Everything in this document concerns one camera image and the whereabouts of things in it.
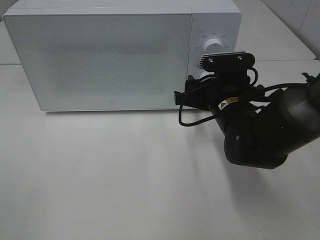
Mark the white microwave door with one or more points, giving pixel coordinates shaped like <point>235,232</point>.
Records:
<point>103,62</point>

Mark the white timer knob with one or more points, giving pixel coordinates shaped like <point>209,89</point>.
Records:
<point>205,75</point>

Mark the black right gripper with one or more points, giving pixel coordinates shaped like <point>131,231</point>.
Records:
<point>220,93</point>

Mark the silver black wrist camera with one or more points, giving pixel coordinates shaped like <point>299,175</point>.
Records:
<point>226,61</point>

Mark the upper white power knob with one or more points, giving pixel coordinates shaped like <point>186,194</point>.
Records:
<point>213,45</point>

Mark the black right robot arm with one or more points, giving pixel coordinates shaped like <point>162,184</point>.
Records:
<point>261,125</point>

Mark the white microwave oven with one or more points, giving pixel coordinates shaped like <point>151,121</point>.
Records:
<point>209,18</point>

